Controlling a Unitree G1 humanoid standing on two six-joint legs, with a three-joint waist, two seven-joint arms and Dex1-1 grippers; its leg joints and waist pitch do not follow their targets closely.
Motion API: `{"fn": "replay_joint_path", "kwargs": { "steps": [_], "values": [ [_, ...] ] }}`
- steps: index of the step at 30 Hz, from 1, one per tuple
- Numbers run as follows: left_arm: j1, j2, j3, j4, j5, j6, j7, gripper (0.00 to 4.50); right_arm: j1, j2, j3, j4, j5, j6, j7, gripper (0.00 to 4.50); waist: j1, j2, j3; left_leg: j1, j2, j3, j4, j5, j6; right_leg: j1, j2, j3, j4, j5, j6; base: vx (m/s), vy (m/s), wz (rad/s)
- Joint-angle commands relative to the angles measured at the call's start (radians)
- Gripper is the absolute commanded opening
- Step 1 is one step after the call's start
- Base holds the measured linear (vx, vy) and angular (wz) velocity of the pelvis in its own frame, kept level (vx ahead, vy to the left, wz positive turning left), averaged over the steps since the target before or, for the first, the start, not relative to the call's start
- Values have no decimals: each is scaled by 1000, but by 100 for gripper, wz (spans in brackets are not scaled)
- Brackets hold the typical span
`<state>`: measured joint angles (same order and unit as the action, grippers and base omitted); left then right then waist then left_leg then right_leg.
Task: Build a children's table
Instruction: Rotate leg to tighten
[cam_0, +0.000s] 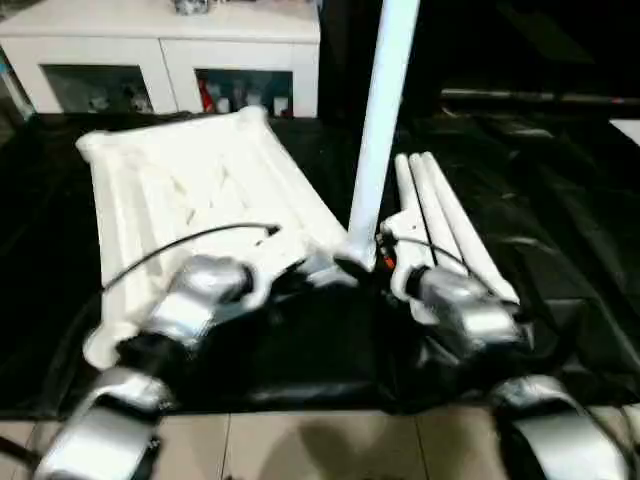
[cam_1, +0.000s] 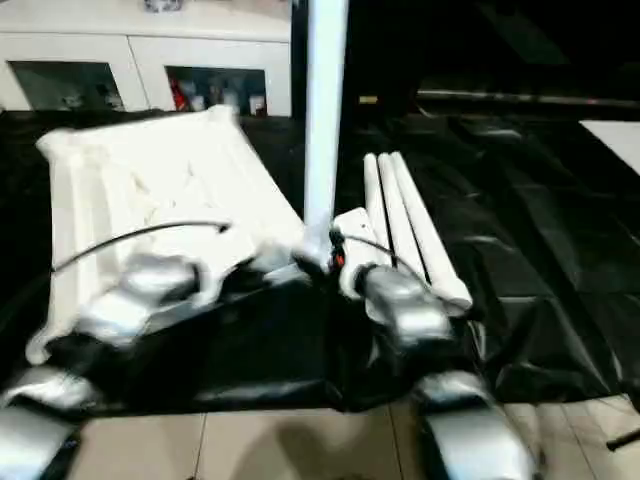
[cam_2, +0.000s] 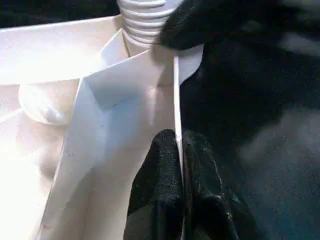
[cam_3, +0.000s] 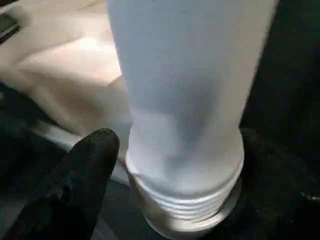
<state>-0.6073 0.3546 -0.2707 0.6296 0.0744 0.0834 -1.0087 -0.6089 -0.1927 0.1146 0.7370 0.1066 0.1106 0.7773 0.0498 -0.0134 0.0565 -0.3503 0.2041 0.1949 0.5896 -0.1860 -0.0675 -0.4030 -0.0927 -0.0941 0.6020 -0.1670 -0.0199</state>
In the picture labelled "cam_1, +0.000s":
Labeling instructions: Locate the white plastic table leg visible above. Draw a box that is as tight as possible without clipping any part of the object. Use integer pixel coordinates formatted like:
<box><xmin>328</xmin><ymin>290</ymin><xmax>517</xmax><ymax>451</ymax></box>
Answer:
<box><xmin>389</xmin><ymin>151</ymin><xmax>474</xmax><ymax>307</ymax></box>
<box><xmin>377</xmin><ymin>152</ymin><xmax>432</xmax><ymax>286</ymax></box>
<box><xmin>292</xmin><ymin>0</ymin><xmax>351</xmax><ymax>274</ymax></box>
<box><xmin>363</xmin><ymin>153</ymin><xmax>401</xmax><ymax>261</ymax></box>

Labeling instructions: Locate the white plastic table top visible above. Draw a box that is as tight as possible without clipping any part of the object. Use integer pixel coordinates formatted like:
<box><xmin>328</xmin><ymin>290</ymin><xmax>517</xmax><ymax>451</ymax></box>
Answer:
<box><xmin>24</xmin><ymin>104</ymin><xmax>312</xmax><ymax>366</ymax></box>

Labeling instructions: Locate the black plastic mat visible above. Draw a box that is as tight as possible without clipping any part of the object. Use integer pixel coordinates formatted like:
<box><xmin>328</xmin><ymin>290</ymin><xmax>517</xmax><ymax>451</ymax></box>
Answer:
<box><xmin>0</xmin><ymin>107</ymin><xmax>640</xmax><ymax>414</ymax></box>

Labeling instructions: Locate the black speaker box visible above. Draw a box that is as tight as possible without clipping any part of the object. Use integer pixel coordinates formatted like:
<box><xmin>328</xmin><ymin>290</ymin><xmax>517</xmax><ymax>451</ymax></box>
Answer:
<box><xmin>344</xmin><ymin>0</ymin><xmax>424</xmax><ymax>114</ymax></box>

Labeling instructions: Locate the black television edge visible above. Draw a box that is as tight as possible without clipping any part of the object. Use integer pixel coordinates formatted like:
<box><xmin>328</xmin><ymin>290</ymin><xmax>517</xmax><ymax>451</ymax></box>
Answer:
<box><xmin>417</xmin><ymin>88</ymin><xmax>640</xmax><ymax>109</ymax></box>

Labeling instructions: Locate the white glass-door cabinet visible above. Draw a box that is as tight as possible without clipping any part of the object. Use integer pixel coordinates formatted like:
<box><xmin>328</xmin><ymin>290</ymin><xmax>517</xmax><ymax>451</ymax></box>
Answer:
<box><xmin>0</xmin><ymin>0</ymin><xmax>294</xmax><ymax>119</ymax></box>

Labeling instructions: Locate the white flat board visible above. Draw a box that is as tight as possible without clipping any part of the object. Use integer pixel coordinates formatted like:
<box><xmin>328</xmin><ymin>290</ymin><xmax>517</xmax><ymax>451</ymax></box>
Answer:
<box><xmin>578</xmin><ymin>118</ymin><xmax>640</xmax><ymax>177</ymax></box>

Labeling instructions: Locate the black metal stand leg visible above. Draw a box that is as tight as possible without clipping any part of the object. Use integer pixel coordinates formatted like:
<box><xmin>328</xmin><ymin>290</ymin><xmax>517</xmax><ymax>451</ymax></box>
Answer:
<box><xmin>604</xmin><ymin>430</ymin><xmax>640</xmax><ymax>452</ymax></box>

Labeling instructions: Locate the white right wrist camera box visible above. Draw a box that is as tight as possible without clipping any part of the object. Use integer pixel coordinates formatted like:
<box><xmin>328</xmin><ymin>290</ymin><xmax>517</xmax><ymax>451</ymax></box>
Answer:
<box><xmin>332</xmin><ymin>208</ymin><xmax>397</xmax><ymax>302</ymax></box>

